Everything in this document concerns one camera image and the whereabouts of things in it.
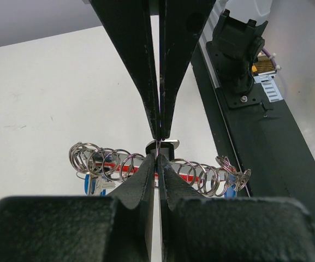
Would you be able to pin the black-headed key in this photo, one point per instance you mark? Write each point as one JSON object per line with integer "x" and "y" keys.
{"x": 165, "y": 147}

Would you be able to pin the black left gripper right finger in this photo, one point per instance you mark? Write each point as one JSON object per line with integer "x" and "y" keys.
{"x": 197, "y": 228}

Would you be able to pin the right white cable duct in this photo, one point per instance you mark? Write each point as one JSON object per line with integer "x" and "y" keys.
{"x": 269, "y": 86}

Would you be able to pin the red-handled metal key organizer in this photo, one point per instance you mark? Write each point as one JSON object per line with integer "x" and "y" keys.
{"x": 117, "y": 165}

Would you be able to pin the aluminium rail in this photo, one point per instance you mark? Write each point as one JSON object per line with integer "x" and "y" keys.
{"x": 206, "y": 37}

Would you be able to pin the blue key tag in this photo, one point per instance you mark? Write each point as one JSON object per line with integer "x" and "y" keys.
{"x": 231, "y": 190}
{"x": 95, "y": 186}

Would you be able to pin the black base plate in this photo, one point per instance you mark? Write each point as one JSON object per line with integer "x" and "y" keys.
{"x": 269, "y": 142}

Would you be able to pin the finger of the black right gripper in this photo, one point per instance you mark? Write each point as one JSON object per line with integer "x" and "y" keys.
{"x": 128, "y": 26}
{"x": 181, "y": 24}

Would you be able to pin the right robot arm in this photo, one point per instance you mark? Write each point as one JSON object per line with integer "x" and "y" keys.
{"x": 156, "y": 41}

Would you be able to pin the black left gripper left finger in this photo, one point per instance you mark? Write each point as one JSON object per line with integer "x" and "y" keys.
{"x": 116, "y": 227}

